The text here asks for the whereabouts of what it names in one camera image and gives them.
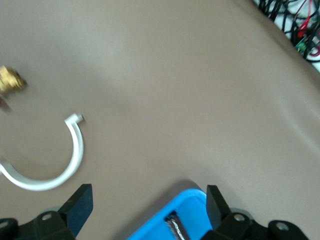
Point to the dark brown electrolytic capacitor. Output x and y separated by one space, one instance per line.
176 226

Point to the blue plastic tray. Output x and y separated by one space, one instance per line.
160 220

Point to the white semicircular pipe clamp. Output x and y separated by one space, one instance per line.
77 147

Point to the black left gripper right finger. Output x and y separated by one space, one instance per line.
217 212

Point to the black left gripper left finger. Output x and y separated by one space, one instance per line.
75 212

